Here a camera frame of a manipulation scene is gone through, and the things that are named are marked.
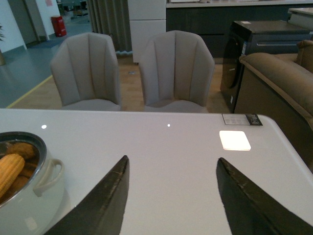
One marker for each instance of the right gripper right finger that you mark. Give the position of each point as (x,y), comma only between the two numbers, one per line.
(250,210)

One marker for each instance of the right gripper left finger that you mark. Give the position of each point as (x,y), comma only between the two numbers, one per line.
(101,212)

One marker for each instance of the yellow corn cob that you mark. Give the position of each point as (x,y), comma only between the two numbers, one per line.
(10,167)

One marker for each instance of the white electric cooking pot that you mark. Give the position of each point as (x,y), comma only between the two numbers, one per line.
(32,209)

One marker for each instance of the table label sticker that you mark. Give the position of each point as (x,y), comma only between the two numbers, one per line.
(241,119)

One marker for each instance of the brown sofa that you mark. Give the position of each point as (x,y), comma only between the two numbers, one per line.
(282,89)

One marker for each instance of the left beige chair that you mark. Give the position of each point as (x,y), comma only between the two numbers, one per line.
(86,73)

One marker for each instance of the beige chair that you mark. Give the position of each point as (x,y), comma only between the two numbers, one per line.
(176,70)
(86,73)

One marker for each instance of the right beige chair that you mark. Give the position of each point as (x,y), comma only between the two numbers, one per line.
(176,70)

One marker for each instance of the black washing machine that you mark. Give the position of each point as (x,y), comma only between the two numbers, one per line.
(255,40)

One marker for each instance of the red bin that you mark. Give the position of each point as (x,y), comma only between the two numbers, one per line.
(58,26)

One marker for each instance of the dark kitchen counter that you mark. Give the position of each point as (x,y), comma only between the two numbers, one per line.
(212,20)

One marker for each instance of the white cabinet column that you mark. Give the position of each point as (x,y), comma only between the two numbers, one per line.
(147,18)

